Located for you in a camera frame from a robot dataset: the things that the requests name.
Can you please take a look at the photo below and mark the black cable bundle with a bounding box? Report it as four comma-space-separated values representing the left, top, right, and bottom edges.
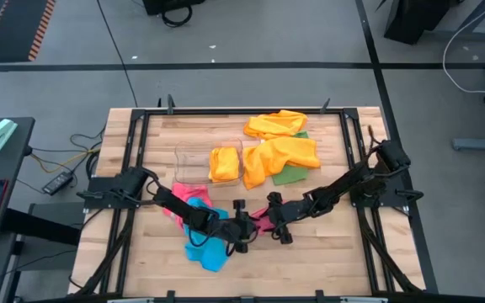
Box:
73, 208, 136, 295
358, 205, 423, 294

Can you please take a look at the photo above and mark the white floor cable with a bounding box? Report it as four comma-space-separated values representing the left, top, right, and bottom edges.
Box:
442, 0, 485, 94

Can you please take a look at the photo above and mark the black desk base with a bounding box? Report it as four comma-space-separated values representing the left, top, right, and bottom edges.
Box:
383, 0, 485, 45

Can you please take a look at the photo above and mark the black power adapter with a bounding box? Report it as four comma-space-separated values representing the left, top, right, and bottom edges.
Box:
42, 170, 74, 196

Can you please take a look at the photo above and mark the blue microfiber towel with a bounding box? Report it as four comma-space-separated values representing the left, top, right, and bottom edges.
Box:
183, 197, 231, 273

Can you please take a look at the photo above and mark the yellow floor cable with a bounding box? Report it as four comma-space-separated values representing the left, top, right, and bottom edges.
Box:
29, 146, 100, 174

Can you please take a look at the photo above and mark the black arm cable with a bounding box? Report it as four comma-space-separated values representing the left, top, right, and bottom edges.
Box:
186, 209, 238, 258

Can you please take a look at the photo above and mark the clear plastic bin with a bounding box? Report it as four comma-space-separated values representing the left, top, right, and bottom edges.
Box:
173, 137, 246, 186

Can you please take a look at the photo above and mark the black metal table frame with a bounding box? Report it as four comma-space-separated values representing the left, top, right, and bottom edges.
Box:
101, 95, 395, 302

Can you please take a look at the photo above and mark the black equipment with cable loop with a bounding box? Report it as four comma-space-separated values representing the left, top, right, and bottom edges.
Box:
142, 0, 208, 29

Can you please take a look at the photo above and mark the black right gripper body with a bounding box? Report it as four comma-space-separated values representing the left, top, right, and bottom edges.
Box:
267, 191, 302, 245

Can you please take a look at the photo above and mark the thin black floor cable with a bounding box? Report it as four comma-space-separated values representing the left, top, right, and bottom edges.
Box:
96, 0, 139, 109

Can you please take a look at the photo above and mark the black side desk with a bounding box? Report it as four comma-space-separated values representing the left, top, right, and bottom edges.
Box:
0, 116, 36, 241

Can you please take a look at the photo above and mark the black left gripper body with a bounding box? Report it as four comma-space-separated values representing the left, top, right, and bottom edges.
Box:
225, 199, 258, 254

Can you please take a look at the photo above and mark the black floor mat orange edge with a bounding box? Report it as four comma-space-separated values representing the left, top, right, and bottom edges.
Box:
0, 0, 56, 64

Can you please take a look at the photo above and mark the grey desk foot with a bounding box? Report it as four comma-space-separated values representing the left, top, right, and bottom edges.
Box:
451, 136, 485, 152

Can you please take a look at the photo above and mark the pink microfiber towel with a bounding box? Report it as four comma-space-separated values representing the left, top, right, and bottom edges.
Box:
162, 183, 214, 231
250, 207, 278, 236

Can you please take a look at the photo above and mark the orange microfiber towel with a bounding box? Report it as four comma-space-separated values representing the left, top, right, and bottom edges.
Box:
242, 136, 322, 190
207, 146, 242, 183
242, 109, 309, 141

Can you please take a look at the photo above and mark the green microfiber towel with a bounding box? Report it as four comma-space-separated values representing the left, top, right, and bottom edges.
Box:
271, 130, 311, 186

